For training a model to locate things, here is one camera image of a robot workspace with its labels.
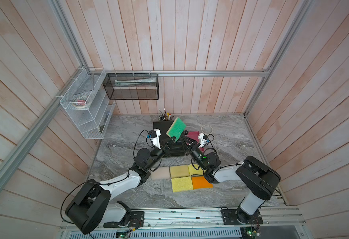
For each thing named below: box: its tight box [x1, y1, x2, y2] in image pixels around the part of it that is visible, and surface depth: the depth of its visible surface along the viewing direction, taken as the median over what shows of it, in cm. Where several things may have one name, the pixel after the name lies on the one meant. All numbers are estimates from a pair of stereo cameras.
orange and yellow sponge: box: [191, 176, 214, 190], surface depth 86 cm
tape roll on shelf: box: [73, 95, 90, 109], surface depth 76 cm
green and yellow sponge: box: [165, 117, 187, 142], surface depth 76 cm
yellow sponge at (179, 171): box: [169, 164, 190, 179], surface depth 90 cm
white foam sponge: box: [150, 166, 171, 180], surface depth 88 cm
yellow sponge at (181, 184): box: [171, 176, 194, 193], surface depth 85 cm
